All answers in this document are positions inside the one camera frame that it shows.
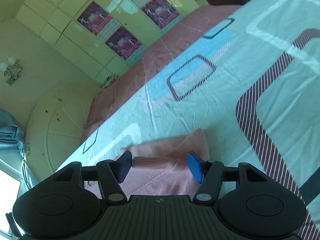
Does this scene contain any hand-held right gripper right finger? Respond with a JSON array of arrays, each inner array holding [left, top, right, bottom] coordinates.
[[186, 151, 269, 204]]

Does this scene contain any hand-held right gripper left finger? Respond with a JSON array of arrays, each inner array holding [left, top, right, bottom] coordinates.
[[54, 151, 133, 204]]

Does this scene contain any pink sweater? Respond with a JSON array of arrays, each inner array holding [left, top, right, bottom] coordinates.
[[119, 128, 219, 197]]

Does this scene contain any printed light blue bedsheet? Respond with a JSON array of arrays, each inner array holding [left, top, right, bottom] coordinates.
[[54, 0, 320, 240]]

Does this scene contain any cream headboard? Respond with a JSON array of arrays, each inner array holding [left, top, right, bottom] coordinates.
[[23, 82, 107, 179]]

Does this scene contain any stack of books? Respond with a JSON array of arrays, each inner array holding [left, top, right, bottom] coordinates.
[[103, 74, 120, 87]]

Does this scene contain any pink bed cover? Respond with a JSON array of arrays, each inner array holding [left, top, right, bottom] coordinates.
[[80, 4, 242, 143]]

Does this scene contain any blue curtain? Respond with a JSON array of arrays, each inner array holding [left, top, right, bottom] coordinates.
[[0, 108, 35, 192]]

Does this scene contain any window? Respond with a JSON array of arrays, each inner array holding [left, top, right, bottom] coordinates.
[[0, 160, 24, 240]]

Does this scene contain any cream glossy wardrobe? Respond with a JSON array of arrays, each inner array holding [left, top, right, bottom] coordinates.
[[15, 0, 209, 85]]

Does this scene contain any wall lamp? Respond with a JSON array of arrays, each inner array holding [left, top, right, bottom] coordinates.
[[0, 57, 24, 87]]

